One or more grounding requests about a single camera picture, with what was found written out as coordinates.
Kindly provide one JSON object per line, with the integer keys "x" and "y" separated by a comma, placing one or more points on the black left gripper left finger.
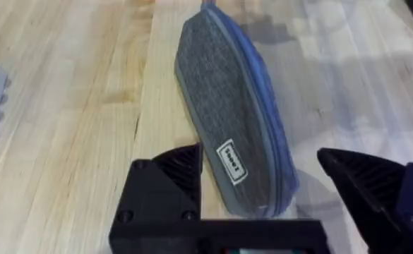
{"x": 163, "y": 187}

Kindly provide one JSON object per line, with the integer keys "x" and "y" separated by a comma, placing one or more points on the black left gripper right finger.
{"x": 379, "y": 197}

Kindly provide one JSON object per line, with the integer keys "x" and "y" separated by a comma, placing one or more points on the grey and blue zip bag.
{"x": 227, "y": 106}

